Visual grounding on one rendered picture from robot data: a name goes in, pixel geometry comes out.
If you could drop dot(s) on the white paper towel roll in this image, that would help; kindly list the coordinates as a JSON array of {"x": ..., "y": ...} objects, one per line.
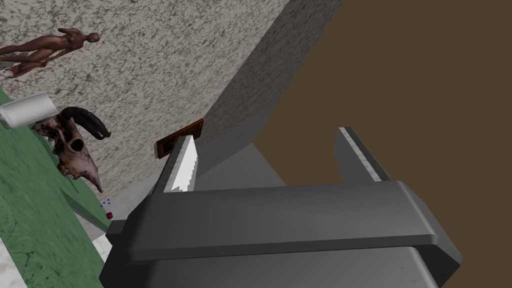
[{"x": 26, "y": 110}]

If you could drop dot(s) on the horned animal skull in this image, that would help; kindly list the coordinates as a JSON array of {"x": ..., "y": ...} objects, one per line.
[{"x": 74, "y": 146}]

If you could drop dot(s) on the brown wooden framed picture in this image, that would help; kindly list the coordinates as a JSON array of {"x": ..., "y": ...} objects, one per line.
[{"x": 180, "y": 138}]

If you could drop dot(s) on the brown human figure statue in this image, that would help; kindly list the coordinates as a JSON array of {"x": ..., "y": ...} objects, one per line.
[{"x": 44, "y": 50}]

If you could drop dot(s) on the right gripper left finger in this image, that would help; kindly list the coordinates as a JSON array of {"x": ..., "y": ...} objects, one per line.
[{"x": 182, "y": 170}]

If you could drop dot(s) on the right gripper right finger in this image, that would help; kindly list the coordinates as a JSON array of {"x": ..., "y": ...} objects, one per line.
[{"x": 356, "y": 160}]

